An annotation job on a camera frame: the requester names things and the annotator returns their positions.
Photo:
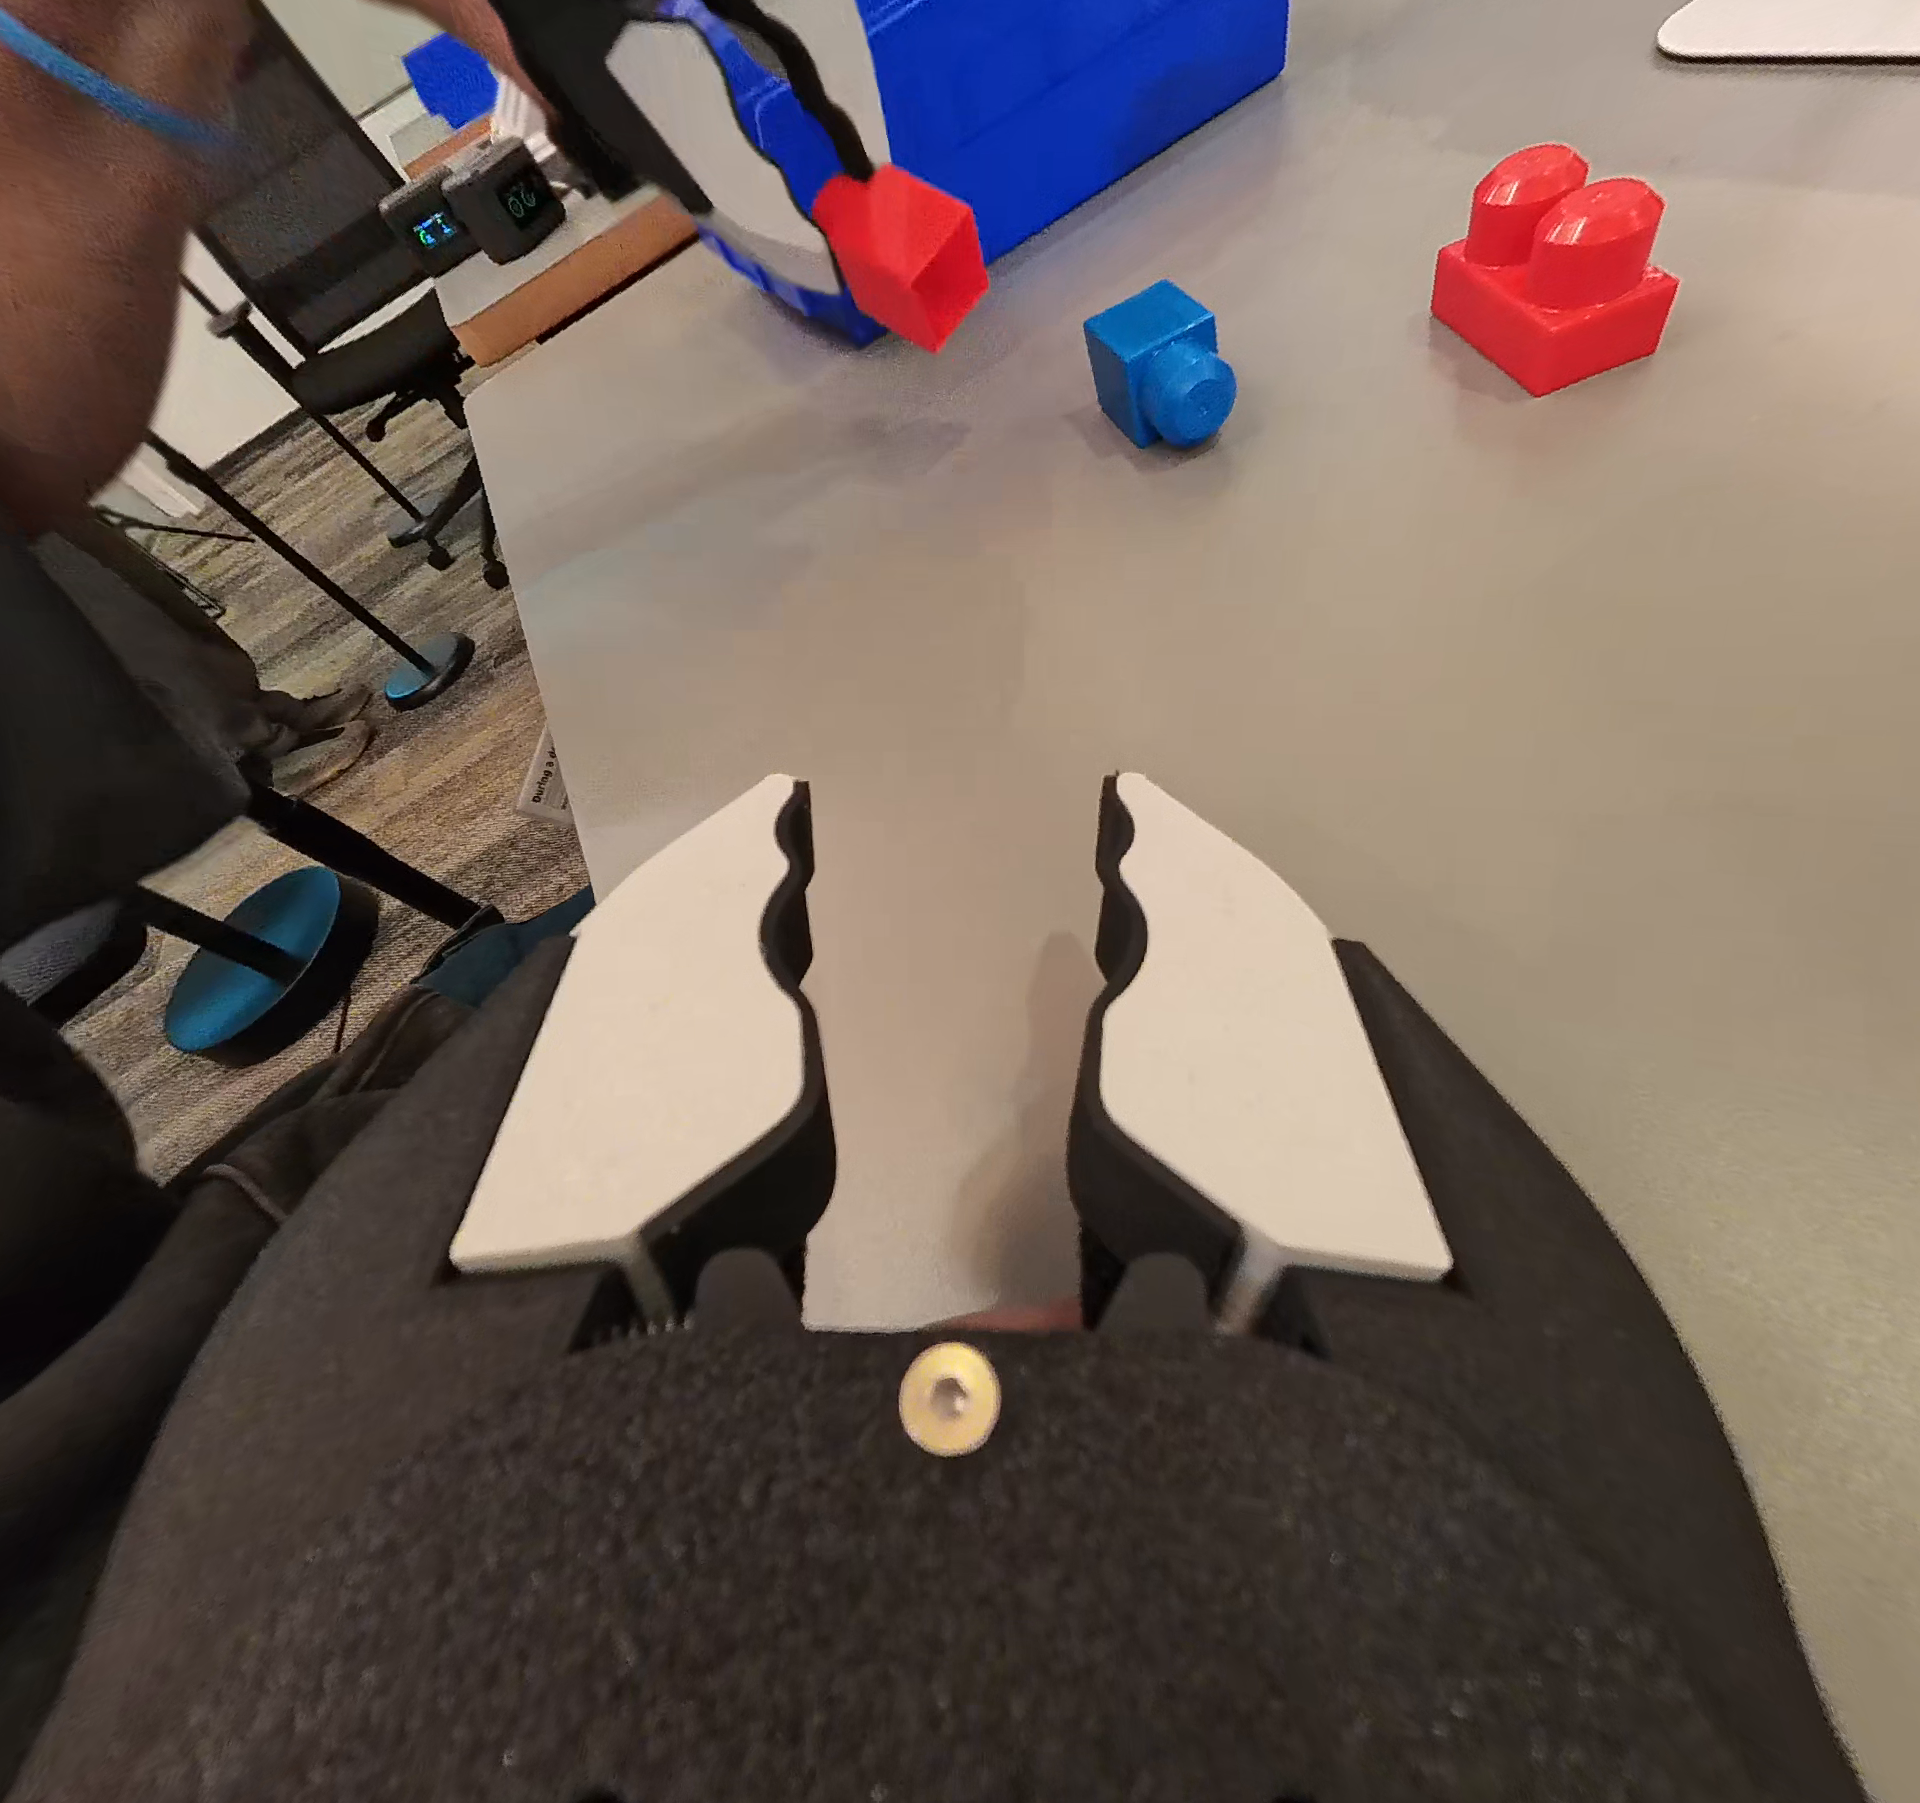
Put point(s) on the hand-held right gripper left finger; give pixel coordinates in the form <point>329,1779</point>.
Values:
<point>645,1068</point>

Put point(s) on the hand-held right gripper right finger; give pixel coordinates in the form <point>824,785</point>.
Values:
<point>1259,1068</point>

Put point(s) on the red one-stud toy block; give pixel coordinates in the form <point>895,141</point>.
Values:
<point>909,250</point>

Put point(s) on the blue plastic bin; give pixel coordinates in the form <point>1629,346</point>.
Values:
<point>1082,63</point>
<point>449,77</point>

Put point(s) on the blue one-stud toy block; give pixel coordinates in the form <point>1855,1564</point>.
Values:
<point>1147,348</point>

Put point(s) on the red two-stud toy block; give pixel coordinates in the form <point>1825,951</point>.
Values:
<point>1544,310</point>

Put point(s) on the person's left forearm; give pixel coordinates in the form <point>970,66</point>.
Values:
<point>90,258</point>

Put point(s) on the person's blue jeans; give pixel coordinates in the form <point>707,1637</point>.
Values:
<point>503,948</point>

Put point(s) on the black device with green display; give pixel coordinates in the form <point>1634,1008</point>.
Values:
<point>511,203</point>
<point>422,229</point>

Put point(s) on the wooden edged table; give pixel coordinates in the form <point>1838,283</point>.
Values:
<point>570,288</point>

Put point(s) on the white paper label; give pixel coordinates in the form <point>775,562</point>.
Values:
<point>547,779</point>

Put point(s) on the black metal bar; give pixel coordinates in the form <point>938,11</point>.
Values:
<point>361,858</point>

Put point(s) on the teal round base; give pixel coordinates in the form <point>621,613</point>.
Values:
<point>262,972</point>

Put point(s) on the person's brown shoe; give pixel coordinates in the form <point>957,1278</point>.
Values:
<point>322,710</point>
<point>332,761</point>

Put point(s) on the black round base stand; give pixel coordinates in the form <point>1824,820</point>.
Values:
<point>428,671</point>

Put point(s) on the blue wristband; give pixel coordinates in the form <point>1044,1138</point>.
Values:
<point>122,95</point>

